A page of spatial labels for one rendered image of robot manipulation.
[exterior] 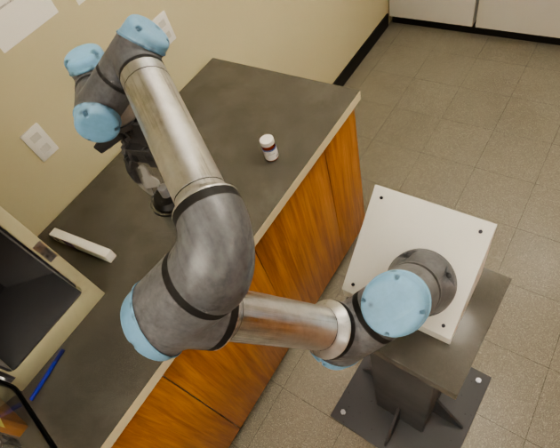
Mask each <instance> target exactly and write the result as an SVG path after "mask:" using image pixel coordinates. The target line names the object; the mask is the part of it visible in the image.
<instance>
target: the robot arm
mask: <svg viewBox="0 0 560 448"><path fill-rule="evenodd" d="M169 45H170V41H169V39H168V36H167V35H166V34H165V32H163V30H162V29H160V27H158V26H157V24H155V23H154V22H153V21H152V20H150V19H148V18H146V17H144V16H141V15H139V14H132V15H130V16H128V17H127V18H126V20H125V21H124V23H123V25H122V26H121V27H120V29H118V30H117V31H116V35H115V36H114V38H113V40H112V41H111V43H110V45H109V46H108V48H107V50H106V51H105V52H104V51H103V50H102V49H101V47H100V46H98V45H97V44H82V45H79V46H77V47H76V48H74V49H73V50H71V51H70V52H69V53H68V54H67V55H66V57H65V59H64V66H65V68H66V69H67V71H68V72H69V75H70V76H72V78H73V79H74V81H75V103H74V108H73V117H74V126H75V128H76V131H77V132H78V133H79V134H80V135H81V136H82V137H83V138H85V139H87V140H89V141H92V142H96V144H95V145H94V148H95V149H96V150H98V151H99V152H100V153H101V154H102V153H104V152H105V151H107V150H108V149H110V148H112V147H113V146H114V145H115V144H117V142H119V141H120V140H121V143H122V144H123V145H122V146H121V149H122V155H123V156H124V158H123V160H124V164H125V168H126V171H127V172H128V174H129V175H130V177H131V178H132V179H133V180H134V182H135V183H137V184H138V185H139V186H140V187H141V188H142V189H143V190H144V191H145V192H147V193H148V194H150V195H152V196H153V195H154V192H153V189H152V188H156V187H160V185H161V184H160V181H159V180H158V179H157V178H155V177H153V176H152V175H151V174H150V173H149V171H148V168H147V167H146V166H145V165H144V164H141V165H138V162H141V163H145V164H149V166H150V167H155V168H158V169H159V171H160V173H161V175H162V177H163V180H164V183H165V185H166V187H167V189H168V191H169V193H170V196H171V198H172V201H173V203H174V205H175V207H174V208H173V211H172V220H173V222H174V225H175V227H176V229H177V240H176V243H175V245H174V246H173V248H172V249H171V250H170V251H169V252H168V253H166V254H165V256H164V257H163V258H162V259H161V260H160V261H159V262H158V263H157V264H156V265H155V266H154V267H153V268H152V269H151V270H150V271H149V272H148V273H147V274H146V275H145V276H144V277H143V278H142V279H141V280H139V282H137V283H136V284H135V285H134V286H133V288H132V290H131V291H130V293H129V294H128V295H127V296H126V297H125V299H124V302H123V304H122V307H121V312H120V319H121V325H122V328H123V331H124V335H125V337H126V339H128V341H129V342H131V344H133V346H134V348H135V349H136V350H137V351H138V352H139V353H140V354H142V355H143V356H144V357H146V358H148V359H151V360H154V361H167V360H170V359H172V358H175V357H177V356H179V355H180V354H181V352H182V351H183V350H186V349H195V350H208V351H215V350H218V349H221V348H223V347H224V346H225V345H226V344H227V343H228V342H235V343H244V344H253V345H262V346H272V347H281V348H299V349H308V350H309V351H310V353H311V354H312V356H313V357H314V358H315V360H317V362H322V366H324V367H326V368H328V369H331V370H336V371H338V370H343V369H345V368H348V367H350V366H353V365H354V364H356V363H358V362H359V361H360V360H361V359H363V358H364V357H366V356H368V355H370V354H371V353H373V352H374V351H376V350H378V349H379V348H382V347H383V346H385V345H387V344H388V343H389V342H390V341H392V340H395V339H396V338H398V337H403V336H406V335H409V334H411V333H413V332H415V331H417V330H418V329H419V328H420V327H421V326H422V325H423V324H424V323H425V322H426V320H427V319H428V317H429V316H435V315H437V314H439V313H441V312H443V311H444V310H445V309H447V308H448V306H449V305H450V304H451V303H452V301H453V299H454V297H455V294H456V291H457V277H456V274H455V272H454V270H453V268H452V265H451V264H450V263H449V261H448V260H447V259H446V258H444V257H443V256H442V255H440V254H439V253H437V252H434V251H431V250H429V249H422V248H418V249H411V250H409V251H406V252H403V253H401V254H400V255H398V256H397V257H396V258H395V259H394V260H393V261H392V262H391V264H390V266H389V267H388V271H386V272H383V273H381V274H379V275H377V276H376V277H374V278H373V280H371V282H370V283H368V285H366V286H365V287H363V288H362V289H360V290H359V291H358V292H356V293H354V294H353V295H352V296H350V297H349V298H347V299H346V300H344V301H337V300H320V301H318V302H317V303H316V304H313V303H308V302H304V301H299V300H292V299H287V298H283V297H278V296H274V295H269V294H266V293H261V292H253V291H249V288H250V285H251V283H252V278H253V274H254V269H255V243H254V236H253V231H252V224H251V221H250V217H249V214H248V211H247V210H246V207H245V205H244V201H243V199H242V197H240V195H239V193H238V191H237V189H236V188H235V187H234V186H233V185H230V184H227V183H225V181H224V179H223V178H222V176H221V174H220V171H219V169H218V167H217V165H216V163H214V161H213V159H212V156H211V154H210V152H209V150H208V148H207V147H206V145H205V143H204V140H203V138H202V136H201V134H200V132H199V131H198V130H197V128H196V125H195V123H194V121H193V119H192V117H191V115H190V114H189V112H188V109H187V107H186V105H185V103H184V101H183V99H182V98H181V96H180V94H179V92H178V90H177V88H176V86H175V84H174V82H173V80H172V78H171V76H170V74H169V72H168V70H167V68H166V66H165V65H164V63H163V61H162V58H163V56H165V55H166V51H167V50H168V48H169ZM135 162H137V163H135Z"/></svg>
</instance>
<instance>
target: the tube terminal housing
mask: <svg viewBox="0 0 560 448"><path fill-rule="evenodd" d="M0 227H1V228H3V229H4V230H6V231H7V232H8V233H9V234H11V235H12V236H14V237H15V238H16V239H17V240H19V241H20V242H21V243H23V244H24V245H25V246H27V248H29V249H30V250H31V251H32V252H34V253H35V254H36V255H38V256H39V257H40V258H41V259H43V260H44V261H46V262H47V263H48V264H49V265H51V266H52V267H53V268H55V269H56V270H57V271H59V272H60V273H61V274H62V275H64V277H66V278H67V279H68V280H70V281H71V282H72V283H73V284H75V285H76V287H75V288H77V290H79V291H80V292H82V293H81V295H80V296H79V298H78V299H77V300H76V301H75V302H74V303H73V305H72V306H71V307H70V308H69V309H68V310H67V312H66V313H65V314H64V315H63V316H62V317H61V319H60V320H59V321H58V322H57V323H56V324H55V325H54V326H53V328H51V330H50V331H49V332H48V333H47V334H46V335H45V336H44V337H43V339H42V340H41V341H40V342H39V343H38V344H37V346H36V347H35V348H34V349H33V350H32V351H31V353H30V354H29V355H28V356H27V357H26V358H25V360H24V361H23V362H22V363H21V364H20V366H19V367H18V368H17V369H15V370H14V371H13V370H12V369H11V368H10V367H9V368H10V369H11V370H12V371H11V372H8V371H5V370H3V369H0V371H1V372H5V373H7V374H10V375H11V376H13V377H16V378H15V379H14V381H13V382H12V383H11V384H13V385H15V386H16V387H17V388H18V389H19V390H20V391H23V390H24V389H25V387H26V386H27V385H28V384H29V382H30V381H32V379H34V378H35V376H36V375H37V374H38V373H39V371H40V370H41V369H42V368H43V367H44V365H45V364H46V363H47V362H48V361H49V359H50V358H51V357H52V356H53V354H54V353H55V352H56V351H57V350H58V349H59V347H60V346H61V345H62V344H63V342H64V341H65V340H66V339H67V338H68V336H69V335H70V334H71V333H72V332H73V331H74V330H75V328H77V326H78V325H79V324H80V323H81V322H82V321H83V319H84V318H85V317H86V316H87V315H88V313H89V312H90V311H91V310H92V308H93V307H94V306H95V305H96V304H97V303H98V301H99V300H100V299H101V298H102V296H103V295H104V294H105V293H104V292H103V291H102V290H101V289H100V288H99V287H97V286H96V285H95V284H94V283H92V282H91V281H90V280H89V279H87V278H86V277H85V276H84V275H82V274H81V273H80V272H79V271H78V270H76V269H75V268H74V267H73V266H71V265H70V264H69V263H68V262H67V261H65V260H64V259H63V258H62V257H61V256H59V254H58V253H56V252H55V251H54V250H53V249H51V248H50V247H49V246H48V245H47V244H45V243H44V242H43V241H42V240H40V239H39V238H38V237H37V236H35V235H34V234H33V233H32V232H31V231H29V230H28V229H27V228H25V227H24V226H23V225H22V224H21V223H19V222H18V221H17V220H16V219H14V218H13V216H11V214H9V213H8V212H7V211H6V210H4V209H3V208H2V207H1V206H0ZM38 241H40V242H41V243H42V244H44V245H45V246H46V247H47V248H49V249H50V250H51V251H52V252H54V253H55V254H56V255H57V257H56V258H55V259H54V260H53V261H52V262H50V261H48V260H47V259H46V258H45V257H43V256H42V255H41V254H40V253H38V252H37V251H36V250H34V249H33V247H34V246H35V245H36V244H37V242H38Z"/></svg>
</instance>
